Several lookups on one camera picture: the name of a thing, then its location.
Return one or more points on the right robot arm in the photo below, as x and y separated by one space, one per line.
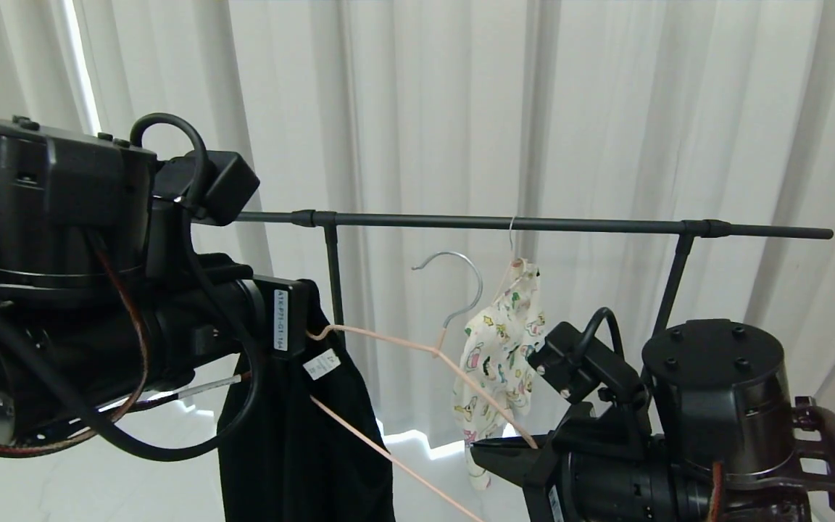
715 391

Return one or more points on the cream printed garment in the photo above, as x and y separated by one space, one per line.
501 348

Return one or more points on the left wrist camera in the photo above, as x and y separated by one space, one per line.
222 185

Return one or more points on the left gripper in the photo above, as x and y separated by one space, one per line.
207 326

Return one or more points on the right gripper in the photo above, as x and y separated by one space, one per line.
606 478

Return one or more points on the black clothes rack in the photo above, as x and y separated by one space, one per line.
533 223

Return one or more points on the black garment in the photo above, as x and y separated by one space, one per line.
294 449

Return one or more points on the white curtain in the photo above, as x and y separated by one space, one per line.
461 109

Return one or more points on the pink clothes hanger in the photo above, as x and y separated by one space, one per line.
388 338
512 232

